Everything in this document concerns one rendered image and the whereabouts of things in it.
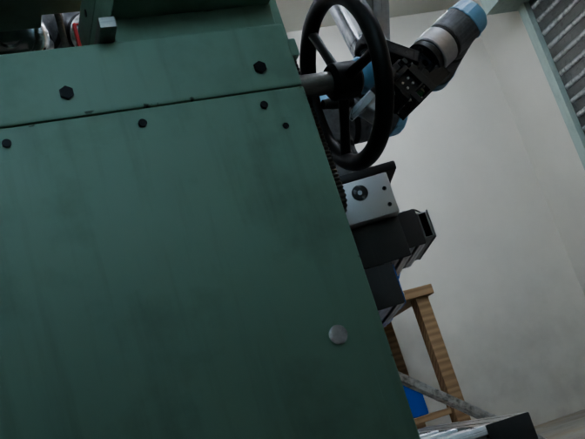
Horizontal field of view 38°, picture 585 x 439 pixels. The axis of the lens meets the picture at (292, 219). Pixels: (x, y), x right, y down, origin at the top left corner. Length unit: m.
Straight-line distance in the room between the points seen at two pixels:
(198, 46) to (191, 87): 0.06
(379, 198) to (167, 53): 0.83
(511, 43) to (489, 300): 1.65
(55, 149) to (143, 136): 0.10
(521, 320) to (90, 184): 4.43
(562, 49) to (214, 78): 4.25
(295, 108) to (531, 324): 4.30
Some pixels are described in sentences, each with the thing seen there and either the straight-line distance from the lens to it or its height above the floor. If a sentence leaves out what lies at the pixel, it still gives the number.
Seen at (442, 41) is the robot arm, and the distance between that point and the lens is 1.57.
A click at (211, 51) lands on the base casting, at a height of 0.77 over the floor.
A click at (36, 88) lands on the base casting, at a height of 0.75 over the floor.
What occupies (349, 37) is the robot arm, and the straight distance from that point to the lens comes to 1.70.
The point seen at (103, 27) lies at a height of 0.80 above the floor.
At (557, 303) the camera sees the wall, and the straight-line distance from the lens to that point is 5.37.
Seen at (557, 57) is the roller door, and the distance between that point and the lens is 5.20.
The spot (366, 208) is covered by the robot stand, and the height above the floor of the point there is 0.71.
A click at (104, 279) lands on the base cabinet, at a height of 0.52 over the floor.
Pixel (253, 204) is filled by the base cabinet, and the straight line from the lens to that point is 0.96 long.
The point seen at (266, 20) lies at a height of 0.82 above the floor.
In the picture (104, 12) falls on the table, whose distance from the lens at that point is 1.09.
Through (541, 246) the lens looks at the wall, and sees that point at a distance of 5.43.
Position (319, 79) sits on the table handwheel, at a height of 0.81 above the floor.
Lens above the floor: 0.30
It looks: 14 degrees up
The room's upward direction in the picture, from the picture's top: 18 degrees counter-clockwise
